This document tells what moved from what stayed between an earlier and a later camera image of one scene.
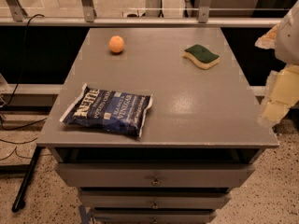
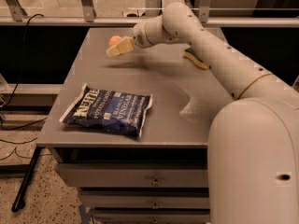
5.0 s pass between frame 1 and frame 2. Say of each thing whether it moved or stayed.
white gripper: moved
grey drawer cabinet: stayed
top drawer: stayed
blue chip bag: stayed
